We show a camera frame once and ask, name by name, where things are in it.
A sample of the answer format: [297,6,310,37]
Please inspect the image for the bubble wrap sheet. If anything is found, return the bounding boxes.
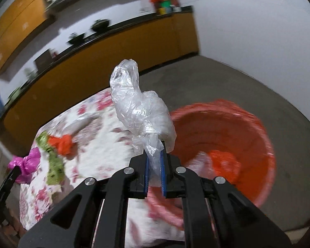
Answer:
[190,151,215,176]

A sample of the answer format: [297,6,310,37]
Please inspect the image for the dark cutting board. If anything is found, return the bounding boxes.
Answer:
[33,49,55,69]

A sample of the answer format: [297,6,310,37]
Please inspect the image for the wooden lower cabinets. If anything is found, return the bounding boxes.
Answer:
[2,12,199,135]

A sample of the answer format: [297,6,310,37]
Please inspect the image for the black wok with knob lid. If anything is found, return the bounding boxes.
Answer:
[67,32,86,45]

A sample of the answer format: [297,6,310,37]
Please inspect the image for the pink plastic bag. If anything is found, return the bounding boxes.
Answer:
[8,148,41,184]

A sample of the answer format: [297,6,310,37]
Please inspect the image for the clear plastic bag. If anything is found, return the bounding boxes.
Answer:
[110,59,177,186]

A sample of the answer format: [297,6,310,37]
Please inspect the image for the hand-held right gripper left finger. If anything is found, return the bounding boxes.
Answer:
[18,155,149,248]

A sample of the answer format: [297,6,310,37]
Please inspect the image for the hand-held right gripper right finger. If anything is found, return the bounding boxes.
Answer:
[159,141,292,248]

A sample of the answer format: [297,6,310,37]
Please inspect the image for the green plastic bag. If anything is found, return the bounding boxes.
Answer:
[36,131,66,185]

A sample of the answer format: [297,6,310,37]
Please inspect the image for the orange plastic bag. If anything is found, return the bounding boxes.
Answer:
[209,150,242,184]
[49,134,76,156]

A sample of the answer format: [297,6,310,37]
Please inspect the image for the black wok with flat lid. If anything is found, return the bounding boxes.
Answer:
[91,18,111,32]

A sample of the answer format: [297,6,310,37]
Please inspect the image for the table with floral tablecloth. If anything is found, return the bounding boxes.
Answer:
[19,88,186,246]

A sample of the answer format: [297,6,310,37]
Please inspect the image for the long wooden upper cabinets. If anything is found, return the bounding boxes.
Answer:
[0,0,58,76]

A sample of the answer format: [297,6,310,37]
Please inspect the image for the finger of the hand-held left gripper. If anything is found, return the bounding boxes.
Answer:
[0,165,21,225]

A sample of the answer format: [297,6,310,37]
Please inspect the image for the orange plastic basket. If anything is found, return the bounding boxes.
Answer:
[147,99,277,231]

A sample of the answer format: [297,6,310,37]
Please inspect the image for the black kitchen countertop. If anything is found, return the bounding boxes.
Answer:
[2,5,194,109]

